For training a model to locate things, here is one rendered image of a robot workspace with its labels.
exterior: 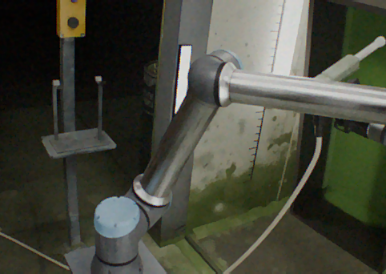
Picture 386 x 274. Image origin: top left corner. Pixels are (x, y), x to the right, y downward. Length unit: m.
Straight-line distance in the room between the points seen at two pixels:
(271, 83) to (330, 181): 1.55
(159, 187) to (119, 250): 0.25
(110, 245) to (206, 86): 0.63
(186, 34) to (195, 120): 0.86
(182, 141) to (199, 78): 0.30
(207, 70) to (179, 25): 0.97
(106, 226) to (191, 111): 0.45
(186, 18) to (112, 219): 1.06
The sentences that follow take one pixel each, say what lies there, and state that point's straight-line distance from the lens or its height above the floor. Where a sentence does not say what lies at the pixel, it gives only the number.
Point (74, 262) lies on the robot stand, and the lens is 1.56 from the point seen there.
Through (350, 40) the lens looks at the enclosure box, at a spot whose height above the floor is 1.42.
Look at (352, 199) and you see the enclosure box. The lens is 2.41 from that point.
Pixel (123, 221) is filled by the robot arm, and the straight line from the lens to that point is 1.31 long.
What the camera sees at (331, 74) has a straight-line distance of 1.24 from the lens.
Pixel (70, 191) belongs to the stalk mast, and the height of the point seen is 0.42.
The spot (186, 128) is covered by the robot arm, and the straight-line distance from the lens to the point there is 1.22.
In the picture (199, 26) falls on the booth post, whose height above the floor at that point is 1.36.
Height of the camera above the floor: 1.71
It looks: 25 degrees down
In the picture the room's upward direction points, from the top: 9 degrees clockwise
